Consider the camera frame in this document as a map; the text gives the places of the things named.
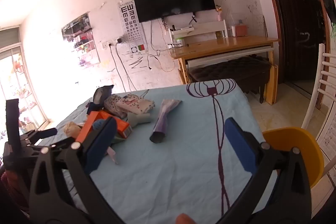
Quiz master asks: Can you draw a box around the white metal chair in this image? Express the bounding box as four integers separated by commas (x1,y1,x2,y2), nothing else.
301,43,336,182

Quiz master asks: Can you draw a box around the grey-green paper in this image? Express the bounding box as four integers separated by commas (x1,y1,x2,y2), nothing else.
127,112,152,127

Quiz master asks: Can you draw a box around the orange box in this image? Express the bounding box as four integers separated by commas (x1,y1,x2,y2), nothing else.
76,111,132,143

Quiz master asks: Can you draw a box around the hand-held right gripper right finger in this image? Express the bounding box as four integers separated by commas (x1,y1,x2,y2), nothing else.
218,117,313,224

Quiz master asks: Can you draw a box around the person's left forearm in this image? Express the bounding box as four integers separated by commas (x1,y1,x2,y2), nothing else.
0,170,28,214

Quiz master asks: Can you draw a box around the dark foil packet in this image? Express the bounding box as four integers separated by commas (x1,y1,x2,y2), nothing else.
87,85,114,114

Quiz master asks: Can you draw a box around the green packet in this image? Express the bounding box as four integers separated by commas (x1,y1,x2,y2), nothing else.
112,134,127,145

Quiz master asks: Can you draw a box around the person's right hand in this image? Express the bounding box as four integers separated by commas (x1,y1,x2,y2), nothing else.
175,214,197,224

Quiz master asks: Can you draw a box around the white desk shelf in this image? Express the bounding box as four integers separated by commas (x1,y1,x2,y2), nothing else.
168,20,227,47

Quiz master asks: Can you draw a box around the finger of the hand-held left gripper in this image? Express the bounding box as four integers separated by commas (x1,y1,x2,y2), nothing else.
25,128,58,141

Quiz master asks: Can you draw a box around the glass balcony door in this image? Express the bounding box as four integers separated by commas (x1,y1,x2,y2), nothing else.
0,27,48,135

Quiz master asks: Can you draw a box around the dark tufted bench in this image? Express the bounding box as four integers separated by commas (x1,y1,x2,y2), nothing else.
189,56,272,104

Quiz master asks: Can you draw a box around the dark wooden door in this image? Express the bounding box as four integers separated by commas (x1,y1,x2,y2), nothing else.
259,0,332,83

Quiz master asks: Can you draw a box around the white eye chart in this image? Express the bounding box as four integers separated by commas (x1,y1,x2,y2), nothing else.
117,0,140,43

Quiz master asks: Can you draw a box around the clear wall display case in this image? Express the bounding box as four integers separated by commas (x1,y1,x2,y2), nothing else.
62,12,101,68

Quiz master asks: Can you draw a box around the white cable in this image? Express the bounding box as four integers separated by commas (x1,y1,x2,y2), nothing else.
146,50,176,73

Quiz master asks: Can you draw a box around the wall power outlet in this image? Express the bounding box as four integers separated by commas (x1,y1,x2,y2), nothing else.
102,38,125,50

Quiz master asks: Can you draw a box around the wooden desk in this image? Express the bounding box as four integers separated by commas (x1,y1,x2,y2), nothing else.
168,36,279,105

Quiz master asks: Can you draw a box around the white dotted packet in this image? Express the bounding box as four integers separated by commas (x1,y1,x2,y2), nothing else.
104,93,155,119

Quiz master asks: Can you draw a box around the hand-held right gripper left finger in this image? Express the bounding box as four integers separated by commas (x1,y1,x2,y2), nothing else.
29,116,126,224

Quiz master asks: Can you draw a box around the pink box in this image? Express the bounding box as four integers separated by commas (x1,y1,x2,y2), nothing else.
234,25,248,37

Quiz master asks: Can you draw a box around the black cable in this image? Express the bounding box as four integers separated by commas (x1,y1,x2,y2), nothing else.
109,42,137,92

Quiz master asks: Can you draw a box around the purple wrapper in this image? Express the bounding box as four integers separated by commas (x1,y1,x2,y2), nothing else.
150,99,182,144

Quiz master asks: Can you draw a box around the yellow bin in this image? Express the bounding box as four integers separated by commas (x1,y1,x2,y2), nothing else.
262,127,325,189

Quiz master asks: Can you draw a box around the light blue printed tablecloth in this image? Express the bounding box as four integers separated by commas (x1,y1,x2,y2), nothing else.
20,79,266,224

